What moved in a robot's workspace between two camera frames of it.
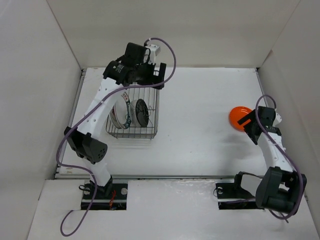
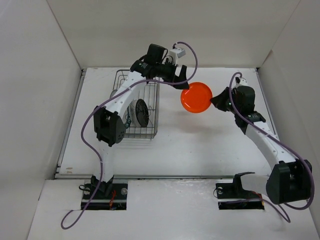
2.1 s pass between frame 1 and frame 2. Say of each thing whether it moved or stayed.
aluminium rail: stayed
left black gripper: moved
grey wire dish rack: stayed
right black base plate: stayed
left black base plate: stayed
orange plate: moved
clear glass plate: stayed
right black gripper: moved
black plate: stayed
